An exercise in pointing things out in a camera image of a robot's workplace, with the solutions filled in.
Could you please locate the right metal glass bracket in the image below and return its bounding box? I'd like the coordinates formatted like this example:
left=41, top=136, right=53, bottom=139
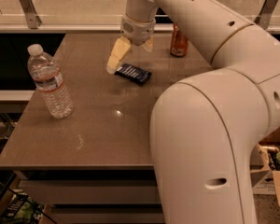
left=254, top=0, right=278, bottom=30

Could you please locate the cardboard box with items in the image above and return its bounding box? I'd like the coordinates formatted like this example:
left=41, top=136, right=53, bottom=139
left=250, top=127, right=280, bottom=206

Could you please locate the left metal glass bracket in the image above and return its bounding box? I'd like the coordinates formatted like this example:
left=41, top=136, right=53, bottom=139
left=19, top=0, right=42, bottom=29

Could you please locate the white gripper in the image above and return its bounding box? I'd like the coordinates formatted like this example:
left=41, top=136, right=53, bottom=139
left=106, top=15, right=156, bottom=74

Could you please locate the grey drawer cabinet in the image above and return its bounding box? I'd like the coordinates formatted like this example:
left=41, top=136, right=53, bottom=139
left=0, top=33, right=210, bottom=224

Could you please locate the blue rxbar blueberry wrapper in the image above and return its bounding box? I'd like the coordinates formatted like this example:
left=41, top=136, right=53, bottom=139
left=115, top=63, right=152, bottom=85

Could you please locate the metal glass bracket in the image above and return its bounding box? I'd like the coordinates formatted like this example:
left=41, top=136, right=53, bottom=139
left=254, top=0, right=278, bottom=30
left=19, top=0, right=42, bottom=29

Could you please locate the orange soda can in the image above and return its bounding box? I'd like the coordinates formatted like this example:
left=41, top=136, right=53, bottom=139
left=170, top=23, right=189, bottom=57

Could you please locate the green black snack bag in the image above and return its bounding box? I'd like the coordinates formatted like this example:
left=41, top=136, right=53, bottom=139
left=2, top=189, right=45, bottom=224

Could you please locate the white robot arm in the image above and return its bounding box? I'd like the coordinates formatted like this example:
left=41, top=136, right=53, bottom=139
left=107, top=0, right=280, bottom=224

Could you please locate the clear plastic water bottle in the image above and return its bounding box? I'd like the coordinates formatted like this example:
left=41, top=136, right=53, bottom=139
left=27, top=44, right=74, bottom=119

